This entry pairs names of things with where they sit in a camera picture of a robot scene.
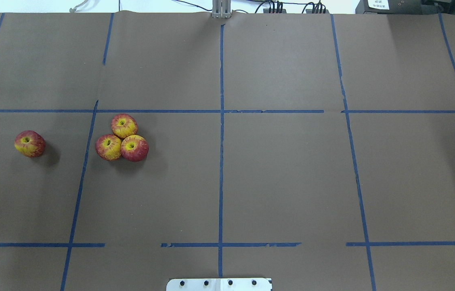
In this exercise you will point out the right front red apple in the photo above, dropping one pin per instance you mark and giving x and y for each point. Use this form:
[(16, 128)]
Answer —
[(134, 148)]

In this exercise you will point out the lone red yellow apple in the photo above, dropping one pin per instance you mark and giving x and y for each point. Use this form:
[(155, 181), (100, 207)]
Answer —
[(30, 144)]

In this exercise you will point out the back red yellow apple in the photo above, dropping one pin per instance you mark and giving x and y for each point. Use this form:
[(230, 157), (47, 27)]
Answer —
[(123, 126)]

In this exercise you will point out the left front red yellow apple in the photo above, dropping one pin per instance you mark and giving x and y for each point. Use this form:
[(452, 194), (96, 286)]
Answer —
[(109, 147)]

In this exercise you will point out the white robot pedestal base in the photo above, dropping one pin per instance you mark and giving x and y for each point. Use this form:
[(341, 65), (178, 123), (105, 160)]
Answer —
[(220, 284)]

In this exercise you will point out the brown paper table cover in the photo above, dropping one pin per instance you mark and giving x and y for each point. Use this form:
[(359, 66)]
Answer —
[(314, 150)]

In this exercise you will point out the grey aluminium frame post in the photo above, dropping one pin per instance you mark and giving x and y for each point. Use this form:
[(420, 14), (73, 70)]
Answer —
[(221, 9)]

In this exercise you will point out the black power strip with cables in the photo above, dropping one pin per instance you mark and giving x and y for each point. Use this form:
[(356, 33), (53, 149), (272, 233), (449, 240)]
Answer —
[(279, 7)]

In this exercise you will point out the dark grey control box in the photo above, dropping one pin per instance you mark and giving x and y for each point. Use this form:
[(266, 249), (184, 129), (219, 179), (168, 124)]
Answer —
[(396, 7)]

